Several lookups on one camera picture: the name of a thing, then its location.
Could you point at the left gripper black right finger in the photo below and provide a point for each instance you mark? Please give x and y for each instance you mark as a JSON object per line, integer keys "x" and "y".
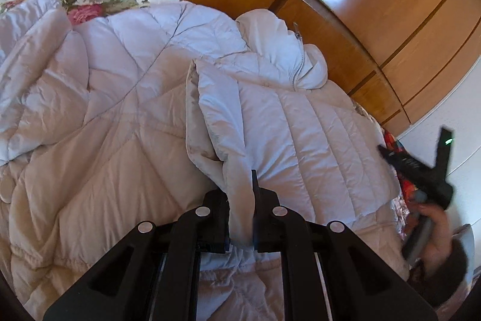
{"x": 328, "y": 272}

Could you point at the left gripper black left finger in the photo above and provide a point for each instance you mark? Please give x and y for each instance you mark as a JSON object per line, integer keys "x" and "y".
{"x": 153, "y": 273}

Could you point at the white quilted puffer jacket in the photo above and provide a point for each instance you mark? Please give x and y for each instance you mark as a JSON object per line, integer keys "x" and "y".
{"x": 136, "y": 116}

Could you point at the dark sleeve forearm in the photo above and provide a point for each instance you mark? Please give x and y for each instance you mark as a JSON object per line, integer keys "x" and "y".
{"x": 438, "y": 287}

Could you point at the person's right hand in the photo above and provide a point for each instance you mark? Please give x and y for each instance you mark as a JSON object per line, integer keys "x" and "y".
{"x": 439, "y": 246}

